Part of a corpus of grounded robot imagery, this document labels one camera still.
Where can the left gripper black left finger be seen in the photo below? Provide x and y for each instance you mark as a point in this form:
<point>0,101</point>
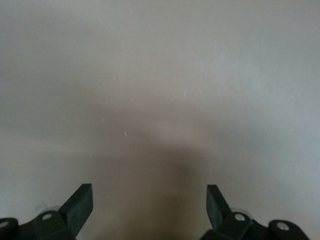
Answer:
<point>77,212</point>

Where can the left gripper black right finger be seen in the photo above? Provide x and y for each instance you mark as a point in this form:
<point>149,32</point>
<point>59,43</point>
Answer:
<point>216,212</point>

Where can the brown table cover sheet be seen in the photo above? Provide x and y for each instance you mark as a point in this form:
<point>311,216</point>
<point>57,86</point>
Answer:
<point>160,75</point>

